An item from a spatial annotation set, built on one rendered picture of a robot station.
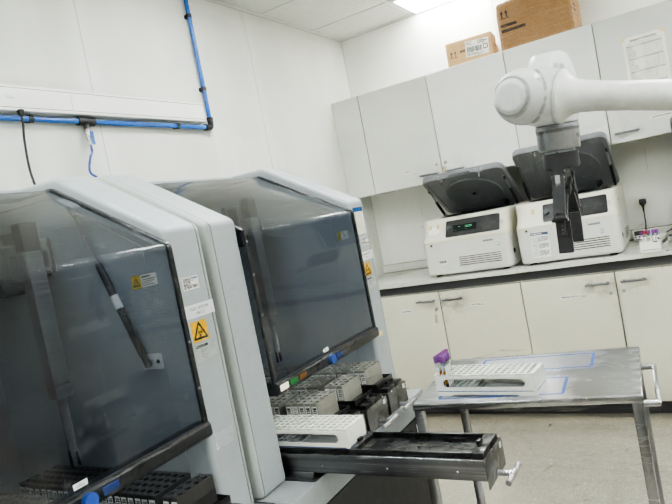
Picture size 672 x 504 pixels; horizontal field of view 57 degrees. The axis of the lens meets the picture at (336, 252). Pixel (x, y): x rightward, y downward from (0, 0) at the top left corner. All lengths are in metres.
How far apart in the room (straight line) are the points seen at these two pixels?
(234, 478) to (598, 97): 1.13
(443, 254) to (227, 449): 2.60
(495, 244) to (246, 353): 2.43
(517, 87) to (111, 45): 2.18
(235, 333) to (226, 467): 0.31
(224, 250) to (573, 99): 0.86
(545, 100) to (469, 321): 2.78
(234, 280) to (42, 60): 1.52
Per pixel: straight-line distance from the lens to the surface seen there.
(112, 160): 2.86
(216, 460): 1.51
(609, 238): 3.67
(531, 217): 3.74
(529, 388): 1.76
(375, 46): 4.77
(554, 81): 1.25
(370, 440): 1.67
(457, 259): 3.86
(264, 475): 1.65
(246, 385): 1.58
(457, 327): 3.94
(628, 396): 1.71
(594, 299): 3.70
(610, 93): 1.25
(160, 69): 3.23
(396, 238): 4.68
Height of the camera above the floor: 1.38
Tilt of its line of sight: 3 degrees down
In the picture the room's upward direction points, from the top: 11 degrees counter-clockwise
